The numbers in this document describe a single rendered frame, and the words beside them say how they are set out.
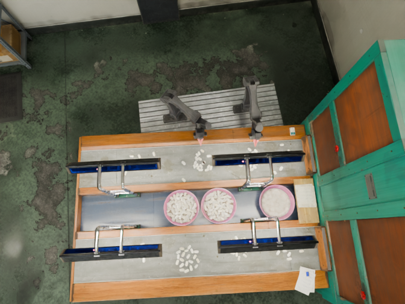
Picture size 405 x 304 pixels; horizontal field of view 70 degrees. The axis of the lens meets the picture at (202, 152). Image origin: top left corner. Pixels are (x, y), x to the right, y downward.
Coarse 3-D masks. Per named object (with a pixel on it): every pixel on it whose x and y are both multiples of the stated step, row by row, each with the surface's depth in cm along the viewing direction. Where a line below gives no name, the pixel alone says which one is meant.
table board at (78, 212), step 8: (80, 144) 233; (80, 152) 231; (80, 160) 230; (80, 200) 225; (80, 208) 225; (80, 216) 224; (80, 224) 223; (72, 264) 210; (72, 272) 208; (72, 280) 207
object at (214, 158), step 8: (264, 152) 197; (272, 152) 196; (280, 152) 196; (288, 152) 195; (296, 152) 194; (216, 160) 192; (224, 160) 192; (232, 160) 193; (240, 160) 193; (256, 160) 194; (264, 160) 194; (272, 160) 194; (280, 160) 195; (288, 160) 195; (296, 160) 195
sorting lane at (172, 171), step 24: (216, 144) 232; (240, 144) 232; (264, 144) 232; (288, 144) 232; (168, 168) 227; (192, 168) 227; (216, 168) 227; (240, 168) 227; (264, 168) 227; (288, 168) 227
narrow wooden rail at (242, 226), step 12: (144, 228) 214; (156, 228) 213; (168, 228) 213; (180, 228) 213; (192, 228) 213; (204, 228) 213; (216, 228) 213; (228, 228) 213; (240, 228) 213; (264, 228) 213
